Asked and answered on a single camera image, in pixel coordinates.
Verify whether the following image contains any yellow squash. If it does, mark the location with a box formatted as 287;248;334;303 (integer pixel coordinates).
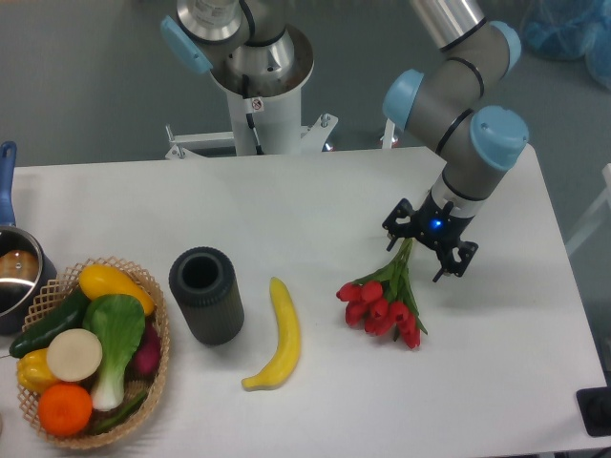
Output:
78;264;156;316

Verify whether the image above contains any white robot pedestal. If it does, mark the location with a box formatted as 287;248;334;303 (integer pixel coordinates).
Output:
164;23;400;161

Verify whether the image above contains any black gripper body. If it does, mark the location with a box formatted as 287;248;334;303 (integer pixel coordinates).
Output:
409;189;477;256

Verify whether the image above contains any white frame at right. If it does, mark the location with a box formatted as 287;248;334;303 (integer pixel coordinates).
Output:
565;163;610;257

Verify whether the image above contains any green bok choy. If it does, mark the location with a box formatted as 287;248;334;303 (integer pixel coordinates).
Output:
83;294;145;411

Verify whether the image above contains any black device at table edge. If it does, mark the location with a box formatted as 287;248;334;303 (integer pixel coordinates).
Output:
576;386;610;437

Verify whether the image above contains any green cucumber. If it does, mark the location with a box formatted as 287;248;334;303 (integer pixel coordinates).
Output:
9;288;91;359

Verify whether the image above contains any green chili pepper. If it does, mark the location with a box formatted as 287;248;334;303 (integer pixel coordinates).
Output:
89;391;148;435

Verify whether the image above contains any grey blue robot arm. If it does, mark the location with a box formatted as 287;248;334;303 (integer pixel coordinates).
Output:
160;1;529;276

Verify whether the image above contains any white round radish slice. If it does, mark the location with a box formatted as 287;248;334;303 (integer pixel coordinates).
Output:
47;328;102;383

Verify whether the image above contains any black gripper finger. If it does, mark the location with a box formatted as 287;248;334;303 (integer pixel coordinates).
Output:
432;239;478;282
382;198;413;251

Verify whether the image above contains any black cable on pedestal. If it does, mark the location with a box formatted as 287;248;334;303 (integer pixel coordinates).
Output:
240;73;264;156

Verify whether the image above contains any red tulip bouquet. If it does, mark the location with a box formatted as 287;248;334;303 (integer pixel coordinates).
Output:
336;239;428;350

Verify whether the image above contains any orange fruit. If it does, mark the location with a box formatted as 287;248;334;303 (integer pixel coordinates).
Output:
37;384;93;437

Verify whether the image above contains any purple red onion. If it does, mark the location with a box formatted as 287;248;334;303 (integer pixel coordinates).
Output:
132;322;161;377

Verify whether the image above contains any yellow bell pepper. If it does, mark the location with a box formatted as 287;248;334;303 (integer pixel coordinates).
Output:
17;348;60;394

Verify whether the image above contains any blue plastic bag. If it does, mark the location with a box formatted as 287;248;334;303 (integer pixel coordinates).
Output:
520;1;610;89

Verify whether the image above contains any blue handled saucepan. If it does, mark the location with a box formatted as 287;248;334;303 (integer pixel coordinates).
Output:
1;141;56;336

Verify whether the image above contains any dark grey ribbed vase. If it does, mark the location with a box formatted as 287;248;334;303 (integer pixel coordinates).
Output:
169;247;244;346

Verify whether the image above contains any yellow banana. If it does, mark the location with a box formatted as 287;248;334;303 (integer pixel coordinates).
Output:
242;277;302;391

